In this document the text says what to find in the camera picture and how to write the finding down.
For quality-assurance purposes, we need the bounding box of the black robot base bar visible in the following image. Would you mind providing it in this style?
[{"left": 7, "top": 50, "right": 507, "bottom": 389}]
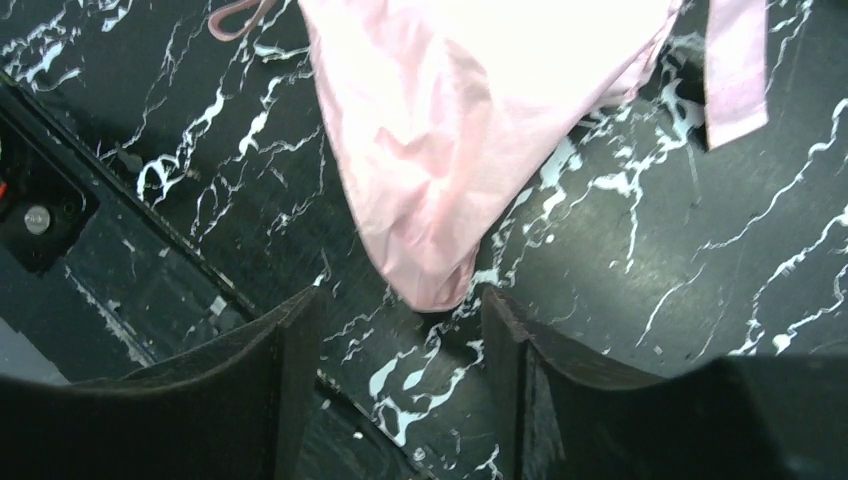
[{"left": 0, "top": 72, "right": 425, "bottom": 480}]

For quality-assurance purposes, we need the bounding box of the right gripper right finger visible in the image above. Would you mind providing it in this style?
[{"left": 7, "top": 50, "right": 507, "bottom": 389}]
[{"left": 481, "top": 288, "right": 847, "bottom": 479}]

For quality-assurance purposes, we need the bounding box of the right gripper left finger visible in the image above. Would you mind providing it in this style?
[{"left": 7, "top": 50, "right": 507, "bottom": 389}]
[{"left": 1, "top": 287, "right": 326, "bottom": 479}]

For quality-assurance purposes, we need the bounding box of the black pink folding umbrella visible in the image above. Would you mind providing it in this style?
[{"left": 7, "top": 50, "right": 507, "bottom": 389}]
[{"left": 206, "top": 0, "right": 771, "bottom": 314}]

